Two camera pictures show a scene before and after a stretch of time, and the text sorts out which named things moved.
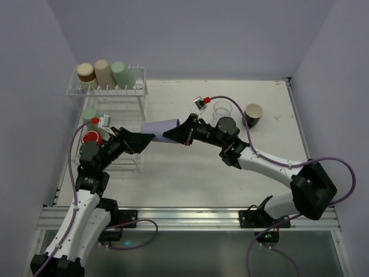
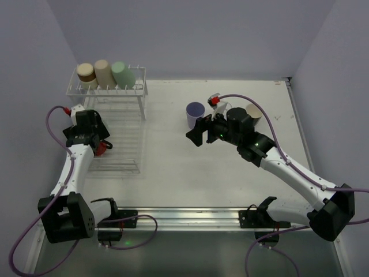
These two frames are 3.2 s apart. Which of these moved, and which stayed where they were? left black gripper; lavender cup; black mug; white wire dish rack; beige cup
Moved: left black gripper; lavender cup
Stayed: black mug; white wire dish rack; beige cup
